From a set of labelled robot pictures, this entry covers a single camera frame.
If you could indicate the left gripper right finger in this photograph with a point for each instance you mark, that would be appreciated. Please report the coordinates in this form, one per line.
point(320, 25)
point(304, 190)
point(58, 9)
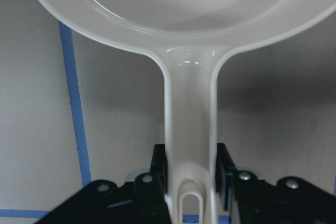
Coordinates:
point(250, 199)

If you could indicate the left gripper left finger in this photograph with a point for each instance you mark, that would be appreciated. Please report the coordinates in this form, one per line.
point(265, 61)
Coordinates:
point(141, 200)

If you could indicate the beige plastic dustpan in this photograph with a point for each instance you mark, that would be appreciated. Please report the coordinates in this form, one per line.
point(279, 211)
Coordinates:
point(190, 40)

